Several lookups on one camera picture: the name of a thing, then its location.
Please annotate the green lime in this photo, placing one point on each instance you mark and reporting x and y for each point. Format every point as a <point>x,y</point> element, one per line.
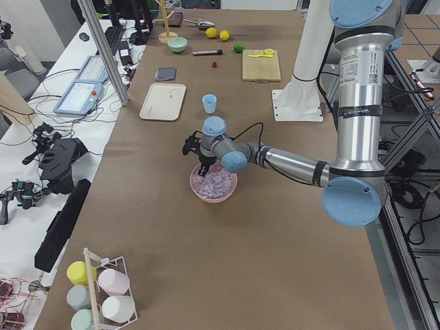
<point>238,48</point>

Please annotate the black keyboard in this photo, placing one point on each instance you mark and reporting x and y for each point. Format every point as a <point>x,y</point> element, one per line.
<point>113,34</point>

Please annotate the wooden cutting board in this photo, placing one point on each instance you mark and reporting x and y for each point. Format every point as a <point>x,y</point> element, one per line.
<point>262,69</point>

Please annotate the teach pendant near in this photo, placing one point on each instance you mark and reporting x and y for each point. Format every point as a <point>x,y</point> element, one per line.
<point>80,98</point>

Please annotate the yellow lemon near lime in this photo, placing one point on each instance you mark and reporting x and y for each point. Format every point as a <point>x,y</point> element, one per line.
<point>224,35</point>

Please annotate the wooden cup tree stand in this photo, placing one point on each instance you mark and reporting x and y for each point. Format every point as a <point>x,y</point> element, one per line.
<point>167,12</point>

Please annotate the black long bar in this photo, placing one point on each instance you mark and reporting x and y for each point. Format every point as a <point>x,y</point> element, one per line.
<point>61,228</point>

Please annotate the pink cup in rack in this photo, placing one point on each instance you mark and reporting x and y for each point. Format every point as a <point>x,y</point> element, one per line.
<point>113,282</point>

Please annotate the aluminium frame post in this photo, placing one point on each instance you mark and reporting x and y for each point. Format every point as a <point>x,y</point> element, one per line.
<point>100,40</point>

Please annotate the pink bowl of ice cubes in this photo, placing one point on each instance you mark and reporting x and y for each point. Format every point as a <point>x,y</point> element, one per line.
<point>216,186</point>

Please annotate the white wire cup rack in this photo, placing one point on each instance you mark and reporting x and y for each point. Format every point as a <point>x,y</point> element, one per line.
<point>95,265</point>

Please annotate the cream rabbit tray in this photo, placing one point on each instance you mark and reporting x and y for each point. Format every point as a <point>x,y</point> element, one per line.
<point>163,102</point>

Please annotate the yellow lemon near scoop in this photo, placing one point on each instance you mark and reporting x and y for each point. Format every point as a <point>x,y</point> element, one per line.
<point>211,32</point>

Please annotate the grey folded cloth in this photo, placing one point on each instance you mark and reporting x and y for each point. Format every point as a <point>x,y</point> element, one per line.
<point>165,73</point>

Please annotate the steel muddler black tip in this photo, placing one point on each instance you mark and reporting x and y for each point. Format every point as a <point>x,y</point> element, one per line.
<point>208,52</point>

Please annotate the white cup in rack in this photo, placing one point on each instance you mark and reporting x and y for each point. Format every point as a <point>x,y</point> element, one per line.
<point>118,308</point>

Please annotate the yellow cup in rack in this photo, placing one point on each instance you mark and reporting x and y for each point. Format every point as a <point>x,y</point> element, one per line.
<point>77,273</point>

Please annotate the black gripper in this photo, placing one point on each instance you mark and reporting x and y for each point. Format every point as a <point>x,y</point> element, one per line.
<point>207,160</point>

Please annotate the light blue plastic cup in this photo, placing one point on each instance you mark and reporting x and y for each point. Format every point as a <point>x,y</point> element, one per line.
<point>209,103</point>

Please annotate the teach pendant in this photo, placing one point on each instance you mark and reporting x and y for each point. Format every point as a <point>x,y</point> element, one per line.
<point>93,69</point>
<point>80,98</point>

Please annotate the green cup in rack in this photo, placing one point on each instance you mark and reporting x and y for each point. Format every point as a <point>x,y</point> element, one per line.
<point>82,320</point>

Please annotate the grey cup in rack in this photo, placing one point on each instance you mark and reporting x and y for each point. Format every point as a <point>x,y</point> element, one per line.
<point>78,297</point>

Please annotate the mint green bowl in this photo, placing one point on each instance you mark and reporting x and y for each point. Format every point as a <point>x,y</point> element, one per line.
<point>177,44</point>

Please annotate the yellow plastic knife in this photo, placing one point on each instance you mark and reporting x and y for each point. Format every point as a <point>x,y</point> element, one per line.
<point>257,54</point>

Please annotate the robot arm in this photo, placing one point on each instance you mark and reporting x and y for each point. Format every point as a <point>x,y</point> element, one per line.
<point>353,184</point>

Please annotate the teach pendant far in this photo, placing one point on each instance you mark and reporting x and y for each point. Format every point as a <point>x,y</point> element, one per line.
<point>93,69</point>

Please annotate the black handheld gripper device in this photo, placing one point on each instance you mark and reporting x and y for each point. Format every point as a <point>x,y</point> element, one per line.
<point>58,156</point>

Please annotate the metal ice scoop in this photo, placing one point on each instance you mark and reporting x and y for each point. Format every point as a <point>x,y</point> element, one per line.
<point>202,24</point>

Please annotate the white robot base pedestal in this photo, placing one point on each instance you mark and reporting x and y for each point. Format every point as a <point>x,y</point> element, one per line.
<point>300,99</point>

